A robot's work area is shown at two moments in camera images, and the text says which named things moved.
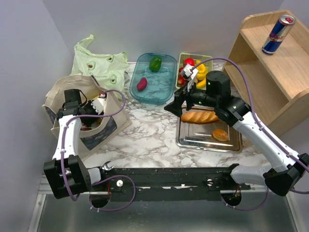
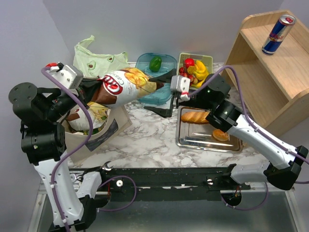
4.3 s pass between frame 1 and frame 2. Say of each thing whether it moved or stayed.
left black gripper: moved
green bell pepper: stayed
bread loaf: stayed
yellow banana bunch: stayed
